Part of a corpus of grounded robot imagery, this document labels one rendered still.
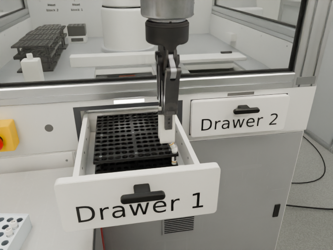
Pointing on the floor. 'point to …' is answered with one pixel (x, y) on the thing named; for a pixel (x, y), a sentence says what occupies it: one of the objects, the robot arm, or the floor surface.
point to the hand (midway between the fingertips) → (166, 125)
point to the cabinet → (293, 143)
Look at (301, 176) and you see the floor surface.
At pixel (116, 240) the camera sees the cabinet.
